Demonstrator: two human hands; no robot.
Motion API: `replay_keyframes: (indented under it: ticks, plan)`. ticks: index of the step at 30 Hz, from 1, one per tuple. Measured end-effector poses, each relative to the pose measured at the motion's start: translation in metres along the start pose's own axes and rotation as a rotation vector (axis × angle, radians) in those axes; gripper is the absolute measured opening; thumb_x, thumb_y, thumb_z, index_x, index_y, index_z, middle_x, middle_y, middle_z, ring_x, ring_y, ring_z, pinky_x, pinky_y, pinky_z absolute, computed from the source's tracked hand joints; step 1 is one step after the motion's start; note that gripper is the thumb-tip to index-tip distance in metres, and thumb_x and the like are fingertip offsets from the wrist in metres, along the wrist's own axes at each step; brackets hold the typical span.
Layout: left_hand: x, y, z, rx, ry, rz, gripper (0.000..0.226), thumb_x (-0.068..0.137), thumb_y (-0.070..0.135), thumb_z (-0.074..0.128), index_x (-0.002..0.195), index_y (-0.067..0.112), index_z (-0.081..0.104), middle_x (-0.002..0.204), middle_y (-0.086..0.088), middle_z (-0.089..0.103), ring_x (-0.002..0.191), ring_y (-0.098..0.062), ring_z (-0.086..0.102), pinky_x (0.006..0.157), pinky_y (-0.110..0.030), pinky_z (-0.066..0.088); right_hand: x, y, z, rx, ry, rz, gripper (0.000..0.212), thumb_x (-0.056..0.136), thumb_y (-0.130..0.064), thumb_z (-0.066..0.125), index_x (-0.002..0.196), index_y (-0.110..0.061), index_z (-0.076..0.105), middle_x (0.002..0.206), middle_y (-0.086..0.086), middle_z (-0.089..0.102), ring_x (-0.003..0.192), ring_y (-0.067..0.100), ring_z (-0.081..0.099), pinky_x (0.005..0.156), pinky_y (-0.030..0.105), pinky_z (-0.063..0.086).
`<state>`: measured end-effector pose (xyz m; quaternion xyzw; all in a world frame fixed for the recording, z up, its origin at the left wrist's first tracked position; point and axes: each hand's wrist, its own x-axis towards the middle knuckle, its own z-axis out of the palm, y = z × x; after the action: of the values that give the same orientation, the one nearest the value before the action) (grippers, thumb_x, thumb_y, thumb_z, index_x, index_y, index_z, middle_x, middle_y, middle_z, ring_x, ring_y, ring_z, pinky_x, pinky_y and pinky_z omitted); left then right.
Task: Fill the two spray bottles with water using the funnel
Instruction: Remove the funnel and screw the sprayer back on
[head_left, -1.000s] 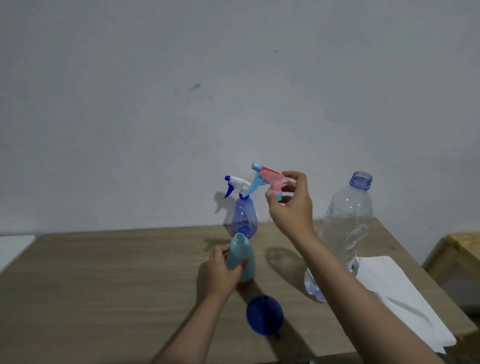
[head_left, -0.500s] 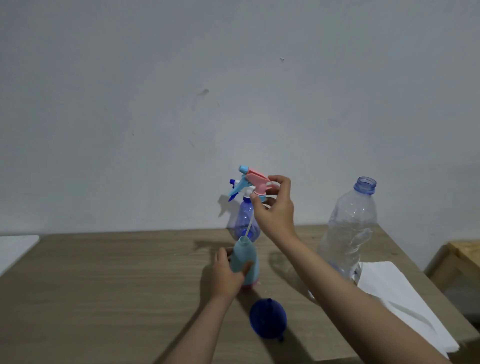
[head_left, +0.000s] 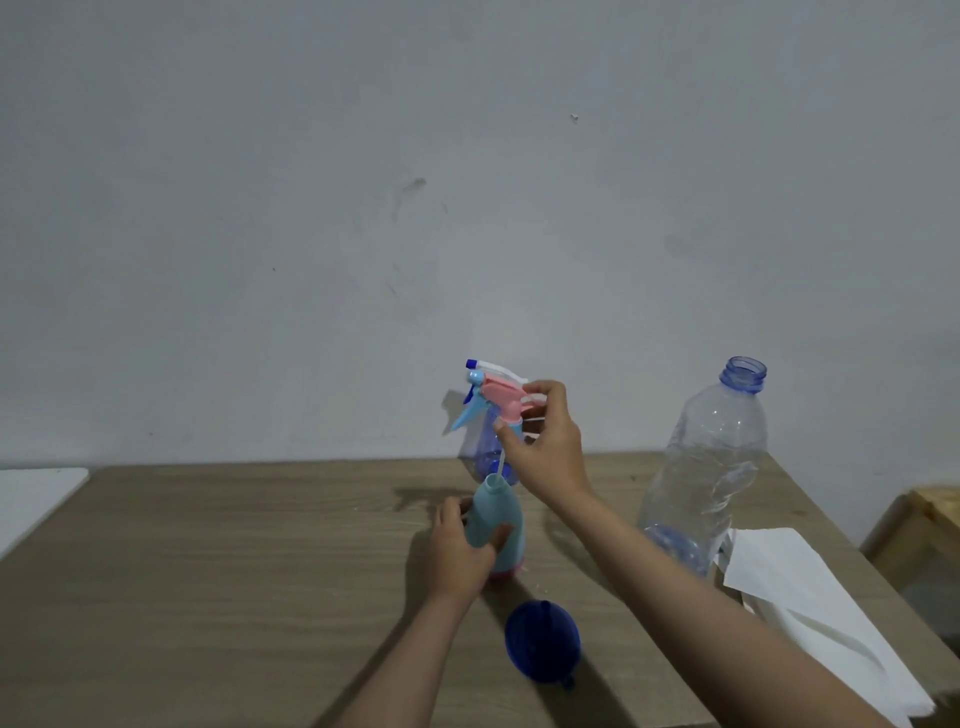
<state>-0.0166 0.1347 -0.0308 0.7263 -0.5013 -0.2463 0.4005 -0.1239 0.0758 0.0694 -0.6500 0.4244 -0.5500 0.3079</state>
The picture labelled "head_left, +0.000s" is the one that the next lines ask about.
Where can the white blue trigger sprayer head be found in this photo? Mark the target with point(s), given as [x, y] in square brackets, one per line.
[499, 367]

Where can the clear plastic water bottle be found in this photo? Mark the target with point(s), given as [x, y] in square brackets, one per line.
[705, 465]

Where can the person's right forearm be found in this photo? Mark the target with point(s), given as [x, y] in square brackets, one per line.
[712, 622]

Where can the dark blue spray bottle body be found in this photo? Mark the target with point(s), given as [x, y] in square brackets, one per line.
[487, 450]

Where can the pink spray trigger head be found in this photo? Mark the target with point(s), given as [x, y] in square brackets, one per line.
[502, 397]

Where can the light wooden stool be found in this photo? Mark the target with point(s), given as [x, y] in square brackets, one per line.
[915, 540]

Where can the person's right hand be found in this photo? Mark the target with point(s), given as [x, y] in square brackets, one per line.
[559, 457]

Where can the person's left hand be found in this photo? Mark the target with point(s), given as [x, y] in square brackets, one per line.
[457, 566]

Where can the person's left forearm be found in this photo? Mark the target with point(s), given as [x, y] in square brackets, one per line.
[405, 667]

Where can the light blue spray bottle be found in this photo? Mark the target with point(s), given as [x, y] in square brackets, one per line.
[495, 510]

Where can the white cabinet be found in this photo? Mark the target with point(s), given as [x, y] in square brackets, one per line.
[37, 502]

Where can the blue plastic funnel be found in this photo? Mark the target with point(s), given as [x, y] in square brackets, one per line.
[541, 641]

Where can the white paper towels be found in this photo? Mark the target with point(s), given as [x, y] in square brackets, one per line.
[810, 592]

